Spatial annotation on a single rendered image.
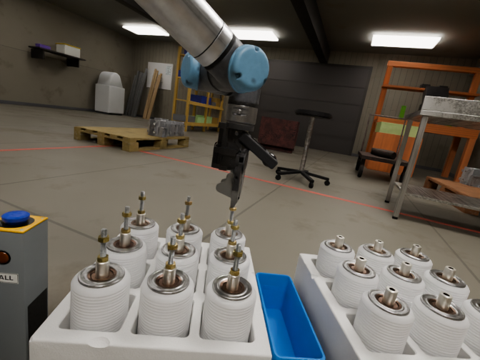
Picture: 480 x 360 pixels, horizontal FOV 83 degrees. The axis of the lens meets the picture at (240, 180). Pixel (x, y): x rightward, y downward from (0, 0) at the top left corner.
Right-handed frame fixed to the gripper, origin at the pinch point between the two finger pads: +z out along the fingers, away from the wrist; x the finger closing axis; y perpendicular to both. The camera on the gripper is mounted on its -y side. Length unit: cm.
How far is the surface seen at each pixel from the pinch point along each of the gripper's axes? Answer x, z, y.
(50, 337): 36.2, 16.5, 21.5
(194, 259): 15.6, 10.0, 5.2
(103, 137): -219, 25, 190
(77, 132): -228, 26, 231
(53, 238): -17, 35, 70
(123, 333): 32.1, 16.5, 11.4
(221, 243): 4.7, 10.3, 1.7
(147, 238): 8.3, 11.5, 19.9
